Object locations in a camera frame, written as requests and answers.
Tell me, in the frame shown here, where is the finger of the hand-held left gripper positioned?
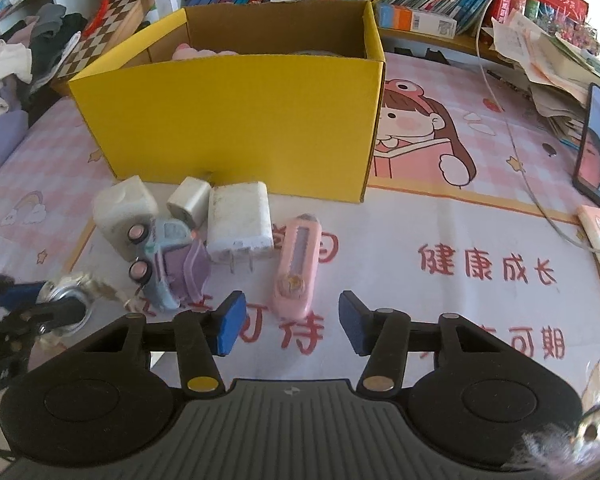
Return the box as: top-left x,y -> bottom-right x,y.
0,260 -> 48,311
0,300 -> 90,353

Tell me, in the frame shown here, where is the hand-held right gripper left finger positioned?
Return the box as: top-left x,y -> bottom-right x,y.
75,290 -> 248,397

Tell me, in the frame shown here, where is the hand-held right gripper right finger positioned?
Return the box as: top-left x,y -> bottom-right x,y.
338,290 -> 521,397

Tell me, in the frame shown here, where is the yellow cardboard box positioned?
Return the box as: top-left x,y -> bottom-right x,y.
67,0 -> 387,205

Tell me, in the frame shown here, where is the pink oblong plastic case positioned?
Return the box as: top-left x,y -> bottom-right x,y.
271,213 -> 324,320

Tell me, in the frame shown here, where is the blue purple toy car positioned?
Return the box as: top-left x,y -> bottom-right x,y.
128,217 -> 212,314

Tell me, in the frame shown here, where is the large white plug charger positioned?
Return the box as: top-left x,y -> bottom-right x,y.
206,181 -> 276,276

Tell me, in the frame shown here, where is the small white cube charger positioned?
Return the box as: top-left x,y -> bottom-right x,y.
166,176 -> 212,231

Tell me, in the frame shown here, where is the pink printed cartoon mat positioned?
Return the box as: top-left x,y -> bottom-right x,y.
0,49 -> 600,411

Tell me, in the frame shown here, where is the white rounded power adapter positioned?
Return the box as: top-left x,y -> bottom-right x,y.
91,175 -> 159,262

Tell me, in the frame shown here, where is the purple garment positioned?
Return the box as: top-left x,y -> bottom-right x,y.
0,109 -> 31,171

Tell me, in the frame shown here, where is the white garment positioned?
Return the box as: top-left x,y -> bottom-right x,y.
0,39 -> 34,122

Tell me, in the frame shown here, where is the black garment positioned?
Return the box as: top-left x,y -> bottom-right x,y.
17,12 -> 89,113

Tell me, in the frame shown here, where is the grey round object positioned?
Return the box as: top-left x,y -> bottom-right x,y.
290,49 -> 367,60

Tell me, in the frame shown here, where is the pink plush toy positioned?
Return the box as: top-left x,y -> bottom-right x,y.
172,44 -> 241,62

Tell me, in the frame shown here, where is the grey garment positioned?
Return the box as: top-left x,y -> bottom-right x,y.
26,2 -> 70,41

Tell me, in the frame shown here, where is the wooden chessboard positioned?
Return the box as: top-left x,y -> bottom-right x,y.
50,0 -> 157,97

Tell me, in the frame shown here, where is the black smartphone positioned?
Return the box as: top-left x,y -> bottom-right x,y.
571,82 -> 600,210

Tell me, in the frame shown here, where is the white orange carton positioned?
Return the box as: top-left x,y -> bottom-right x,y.
374,2 -> 459,40

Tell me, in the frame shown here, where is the stack of loose papers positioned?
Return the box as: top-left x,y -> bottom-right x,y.
490,10 -> 600,152

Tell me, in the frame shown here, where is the white cable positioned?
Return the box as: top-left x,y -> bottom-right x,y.
474,0 -> 600,253

